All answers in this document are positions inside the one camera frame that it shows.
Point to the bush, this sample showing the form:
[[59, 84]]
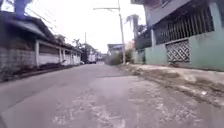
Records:
[[116, 59]]

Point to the grey roofed building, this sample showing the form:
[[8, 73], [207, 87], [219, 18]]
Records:
[[115, 47]]

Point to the white truck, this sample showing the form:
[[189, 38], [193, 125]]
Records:
[[91, 58]]

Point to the dark trees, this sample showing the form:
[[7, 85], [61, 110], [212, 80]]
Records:
[[85, 51]]

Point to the small palm tree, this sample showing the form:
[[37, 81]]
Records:
[[77, 42]]

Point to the grey concrete road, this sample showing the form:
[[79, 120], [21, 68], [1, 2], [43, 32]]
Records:
[[83, 96]]

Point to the dirt verge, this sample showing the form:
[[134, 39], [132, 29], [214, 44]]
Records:
[[173, 78]]

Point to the long low white building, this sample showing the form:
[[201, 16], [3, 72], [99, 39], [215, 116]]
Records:
[[46, 55]]

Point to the green building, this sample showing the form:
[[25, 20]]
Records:
[[200, 46]]

